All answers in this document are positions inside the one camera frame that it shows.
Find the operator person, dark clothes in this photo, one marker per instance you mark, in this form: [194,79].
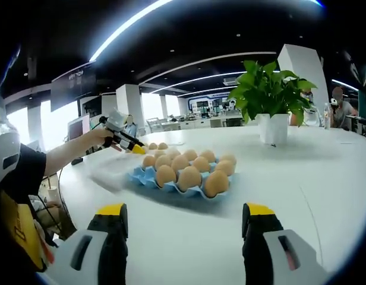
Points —
[19,178]

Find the white office chair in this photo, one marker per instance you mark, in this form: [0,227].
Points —
[156,124]

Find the curved ceiling light strip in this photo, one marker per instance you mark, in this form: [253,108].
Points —
[126,25]

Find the black hanging screen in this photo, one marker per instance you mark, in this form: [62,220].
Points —
[73,86]

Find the white table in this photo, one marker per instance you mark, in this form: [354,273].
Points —
[275,193]

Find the white chest device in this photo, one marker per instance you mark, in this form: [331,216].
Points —
[6,148]

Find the clear plastic bottle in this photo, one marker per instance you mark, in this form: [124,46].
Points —
[327,117]

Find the computer monitor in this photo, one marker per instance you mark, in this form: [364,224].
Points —
[79,127]

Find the person's left hand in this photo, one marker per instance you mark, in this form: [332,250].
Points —
[104,138]

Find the blue egg tray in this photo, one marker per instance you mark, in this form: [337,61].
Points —
[150,179]

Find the ceiling air conditioner unit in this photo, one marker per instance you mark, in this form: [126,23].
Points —
[230,81]

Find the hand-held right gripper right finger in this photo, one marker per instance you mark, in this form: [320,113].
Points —
[260,252]

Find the green plant in white pot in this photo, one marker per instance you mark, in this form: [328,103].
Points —
[266,89]

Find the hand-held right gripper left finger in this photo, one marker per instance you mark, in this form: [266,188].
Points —
[111,252]

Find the small black object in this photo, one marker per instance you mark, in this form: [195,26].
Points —
[77,161]

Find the white foam egg holder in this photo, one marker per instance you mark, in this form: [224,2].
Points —
[111,175]

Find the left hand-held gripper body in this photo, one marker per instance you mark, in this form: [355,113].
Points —
[115,121]

